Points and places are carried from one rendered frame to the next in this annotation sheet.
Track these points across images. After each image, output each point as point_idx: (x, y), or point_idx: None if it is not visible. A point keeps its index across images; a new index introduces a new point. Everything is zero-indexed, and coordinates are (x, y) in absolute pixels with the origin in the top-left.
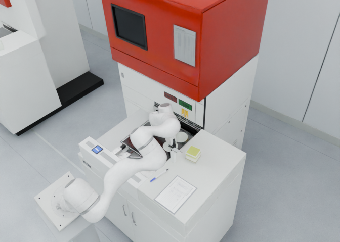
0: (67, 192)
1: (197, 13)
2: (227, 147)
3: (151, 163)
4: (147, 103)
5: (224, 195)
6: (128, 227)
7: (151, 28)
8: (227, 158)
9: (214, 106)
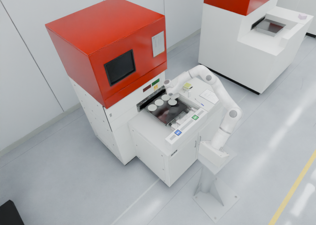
0: (239, 113)
1: (163, 19)
2: None
3: (219, 81)
4: (132, 111)
5: None
6: (193, 156)
7: (138, 52)
8: None
9: None
